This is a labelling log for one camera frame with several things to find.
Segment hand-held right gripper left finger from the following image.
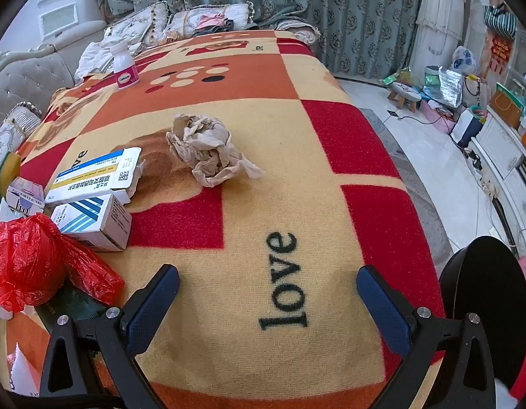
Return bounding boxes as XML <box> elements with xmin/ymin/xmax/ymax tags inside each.
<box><xmin>39</xmin><ymin>264</ymin><xmax>181</xmax><ymax>409</ymax></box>

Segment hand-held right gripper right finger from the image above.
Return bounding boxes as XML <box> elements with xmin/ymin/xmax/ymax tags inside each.
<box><xmin>356</xmin><ymin>264</ymin><xmax>498</xmax><ymax>409</ymax></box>

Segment green box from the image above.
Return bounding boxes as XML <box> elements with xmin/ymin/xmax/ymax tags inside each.
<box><xmin>35</xmin><ymin>283</ymin><xmax>108</xmax><ymax>333</ymax></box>

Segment black trash bin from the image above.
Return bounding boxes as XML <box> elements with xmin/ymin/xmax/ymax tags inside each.
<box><xmin>438</xmin><ymin>236</ymin><xmax>526</xmax><ymax>393</ymax></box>

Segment white box blue diagonal stripes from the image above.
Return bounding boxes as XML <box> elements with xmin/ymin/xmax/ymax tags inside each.
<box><xmin>50</xmin><ymin>193</ymin><xmax>133</xmax><ymax>252</ymax></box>

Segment red plastic bag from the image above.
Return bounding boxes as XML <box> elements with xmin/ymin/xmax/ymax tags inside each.
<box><xmin>0</xmin><ymin>214</ymin><xmax>126</xmax><ymax>314</ymax></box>

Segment white box yellow blue stripe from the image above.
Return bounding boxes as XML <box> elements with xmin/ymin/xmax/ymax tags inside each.
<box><xmin>45</xmin><ymin>147</ymin><xmax>145</xmax><ymax>205</ymax></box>

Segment pale blue medicine box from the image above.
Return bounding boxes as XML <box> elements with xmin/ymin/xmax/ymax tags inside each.
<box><xmin>7</xmin><ymin>178</ymin><xmax>46</xmax><ymax>218</ymax></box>

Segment beige paper tissue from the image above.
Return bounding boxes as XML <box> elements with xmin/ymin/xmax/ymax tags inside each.
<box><xmin>166</xmin><ymin>113</ymin><xmax>266</xmax><ymax>188</ymax></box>

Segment red orange printed blanket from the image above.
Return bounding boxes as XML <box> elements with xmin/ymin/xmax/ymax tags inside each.
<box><xmin>0</xmin><ymin>30</ymin><xmax>447</xmax><ymax>409</ymax></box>

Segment white navy bag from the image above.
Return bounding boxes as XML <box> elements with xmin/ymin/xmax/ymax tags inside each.
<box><xmin>450</xmin><ymin>108</ymin><xmax>487</xmax><ymax>148</ymax></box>

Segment yellow green object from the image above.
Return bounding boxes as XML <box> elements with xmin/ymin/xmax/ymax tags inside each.
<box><xmin>0</xmin><ymin>152</ymin><xmax>22</xmax><ymax>197</ymax></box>

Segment pink storage box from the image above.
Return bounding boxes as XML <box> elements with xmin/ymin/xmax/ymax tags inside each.
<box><xmin>418</xmin><ymin>98</ymin><xmax>457</xmax><ymax>133</ymax></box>

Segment white TV cabinet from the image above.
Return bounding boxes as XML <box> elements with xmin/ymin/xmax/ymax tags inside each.
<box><xmin>476</xmin><ymin>115</ymin><xmax>526</xmax><ymax>265</ymax></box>

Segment small wooden stool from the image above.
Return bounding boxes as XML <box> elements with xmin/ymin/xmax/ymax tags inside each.
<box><xmin>390</xmin><ymin>82</ymin><xmax>422</xmax><ymax>109</ymax></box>

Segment grey embroidered pillow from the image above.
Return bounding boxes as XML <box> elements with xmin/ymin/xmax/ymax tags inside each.
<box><xmin>0</xmin><ymin>102</ymin><xmax>42</xmax><ymax>158</ymax></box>

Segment green foil packets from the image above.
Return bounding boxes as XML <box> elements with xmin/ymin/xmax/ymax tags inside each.
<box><xmin>382</xmin><ymin>68</ymin><xmax>413</xmax><ymax>86</ymax></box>

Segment silver foil bag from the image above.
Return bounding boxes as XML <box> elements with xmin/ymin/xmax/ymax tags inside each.
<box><xmin>425</xmin><ymin>66</ymin><xmax>464</xmax><ymax>107</ymax></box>

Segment white bottle pink label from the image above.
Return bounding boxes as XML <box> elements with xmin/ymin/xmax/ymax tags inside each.
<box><xmin>110</xmin><ymin>44</ymin><xmax>140</xmax><ymax>90</ymax></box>

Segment orange gift bag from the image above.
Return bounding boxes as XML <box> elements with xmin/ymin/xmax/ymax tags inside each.
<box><xmin>490</xmin><ymin>83</ymin><xmax>526</xmax><ymax>127</ymax></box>

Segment white crumpled cloth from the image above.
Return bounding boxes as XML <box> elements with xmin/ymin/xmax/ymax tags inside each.
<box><xmin>75</xmin><ymin>42</ymin><xmax>138</xmax><ymax>81</ymax></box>

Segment white blue plastic bag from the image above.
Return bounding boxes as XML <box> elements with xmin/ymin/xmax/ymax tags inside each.
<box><xmin>452</xmin><ymin>45</ymin><xmax>477</xmax><ymax>75</ymax></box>

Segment fringed embroidered pillow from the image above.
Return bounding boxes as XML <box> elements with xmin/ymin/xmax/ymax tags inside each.
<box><xmin>102</xmin><ymin>1</ymin><xmax>170</xmax><ymax>52</ymax></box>

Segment red hanging decoration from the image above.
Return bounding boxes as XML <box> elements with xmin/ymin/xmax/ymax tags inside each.
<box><xmin>480</xmin><ymin>34</ymin><xmax>514</xmax><ymax>75</ymax></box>

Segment folded clothes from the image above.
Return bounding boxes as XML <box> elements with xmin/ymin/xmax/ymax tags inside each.
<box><xmin>192</xmin><ymin>14</ymin><xmax>234</xmax><ymax>35</ymax></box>

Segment green patterned curtain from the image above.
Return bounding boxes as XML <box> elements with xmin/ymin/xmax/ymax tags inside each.
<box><xmin>102</xmin><ymin>0</ymin><xmax>423</xmax><ymax>79</ymax></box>

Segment beige frilled pillow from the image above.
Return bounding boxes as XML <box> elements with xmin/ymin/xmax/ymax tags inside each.
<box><xmin>167</xmin><ymin>2</ymin><xmax>255</xmax><ymax>39</ymax></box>

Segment striped tote bag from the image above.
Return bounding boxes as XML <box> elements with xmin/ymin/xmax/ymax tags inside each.
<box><xmin>483</xmin><ymin>4</ymin><xmax>518</xmax><ymax>39</ymax></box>

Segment white lace cover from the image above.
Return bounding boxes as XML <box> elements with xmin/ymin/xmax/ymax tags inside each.
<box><xmin>416</xmin><ymin>0</ymin><xmax>466</xmax><ymax>43</ymax></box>

